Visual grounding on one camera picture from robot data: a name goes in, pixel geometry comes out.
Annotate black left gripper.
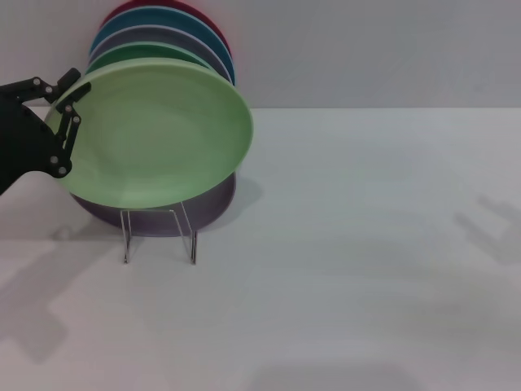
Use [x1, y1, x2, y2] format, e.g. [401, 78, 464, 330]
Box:
[0, 68, 92, 195]

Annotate light green plate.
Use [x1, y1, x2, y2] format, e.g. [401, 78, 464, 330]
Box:
[43, 56, 256, 209]

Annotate dark green plate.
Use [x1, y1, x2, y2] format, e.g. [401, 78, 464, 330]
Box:
[85, 41, 212, 75]

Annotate lavender grey plate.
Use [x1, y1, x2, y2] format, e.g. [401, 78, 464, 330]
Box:
[88, 24, 233, 79]

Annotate dark teal plate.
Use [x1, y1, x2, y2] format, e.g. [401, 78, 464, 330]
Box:
[90, 6, 236, 85]

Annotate purple plate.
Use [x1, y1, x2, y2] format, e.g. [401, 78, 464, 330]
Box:
[68, 170, 238, 239]

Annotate crimson red plate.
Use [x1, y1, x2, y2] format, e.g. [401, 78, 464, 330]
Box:
[101, 0, 234, 59]

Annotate metal wire plate rack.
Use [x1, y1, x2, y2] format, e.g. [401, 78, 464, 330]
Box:
[120, 201, 199, 265]

